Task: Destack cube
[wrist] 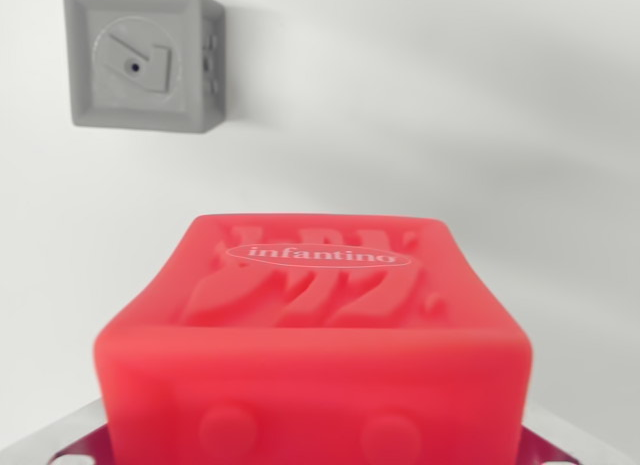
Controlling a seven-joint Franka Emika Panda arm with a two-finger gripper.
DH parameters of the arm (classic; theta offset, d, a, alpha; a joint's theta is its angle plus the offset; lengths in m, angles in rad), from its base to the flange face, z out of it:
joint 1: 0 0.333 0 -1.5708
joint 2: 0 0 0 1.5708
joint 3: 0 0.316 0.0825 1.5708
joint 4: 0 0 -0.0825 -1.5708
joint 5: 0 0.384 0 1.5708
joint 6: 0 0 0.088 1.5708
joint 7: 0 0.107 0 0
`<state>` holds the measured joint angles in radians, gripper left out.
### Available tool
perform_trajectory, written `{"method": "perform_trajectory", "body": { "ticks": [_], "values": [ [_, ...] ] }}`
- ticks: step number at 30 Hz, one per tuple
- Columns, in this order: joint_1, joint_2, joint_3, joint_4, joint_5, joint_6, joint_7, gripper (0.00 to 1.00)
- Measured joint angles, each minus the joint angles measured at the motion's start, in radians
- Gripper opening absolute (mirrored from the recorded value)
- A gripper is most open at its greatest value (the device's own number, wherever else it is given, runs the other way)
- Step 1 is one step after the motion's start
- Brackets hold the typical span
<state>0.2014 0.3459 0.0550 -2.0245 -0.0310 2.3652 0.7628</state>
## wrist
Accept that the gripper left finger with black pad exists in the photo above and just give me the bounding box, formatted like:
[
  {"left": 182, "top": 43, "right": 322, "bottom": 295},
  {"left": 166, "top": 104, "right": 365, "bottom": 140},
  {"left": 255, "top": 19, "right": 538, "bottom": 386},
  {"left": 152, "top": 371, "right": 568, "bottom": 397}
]
[{"left": 0, "top": 398, "right": 115, "bottom": 465}]

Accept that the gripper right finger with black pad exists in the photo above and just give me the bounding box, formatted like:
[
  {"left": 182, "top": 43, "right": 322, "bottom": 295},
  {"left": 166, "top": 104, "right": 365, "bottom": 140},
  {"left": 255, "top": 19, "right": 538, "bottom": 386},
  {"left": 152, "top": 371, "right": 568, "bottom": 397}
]
[{"left": 519, "top": 402, "right": 640, "bottom": 465}]

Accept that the red infantino soft cube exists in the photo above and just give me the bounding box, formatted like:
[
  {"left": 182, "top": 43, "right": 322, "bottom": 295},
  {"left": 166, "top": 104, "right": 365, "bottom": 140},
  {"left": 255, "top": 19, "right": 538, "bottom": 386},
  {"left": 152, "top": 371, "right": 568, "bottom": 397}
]
[{"left": 92, "top": 212, "right": 532, "bottom": 465}]

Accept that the grey soft cube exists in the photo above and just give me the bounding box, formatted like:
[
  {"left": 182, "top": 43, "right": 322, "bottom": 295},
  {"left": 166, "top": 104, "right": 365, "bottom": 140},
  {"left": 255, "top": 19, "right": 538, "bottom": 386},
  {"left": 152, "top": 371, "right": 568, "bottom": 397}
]
[{"left": 62, "top": 0, "right": 228, "bottom": 136}]

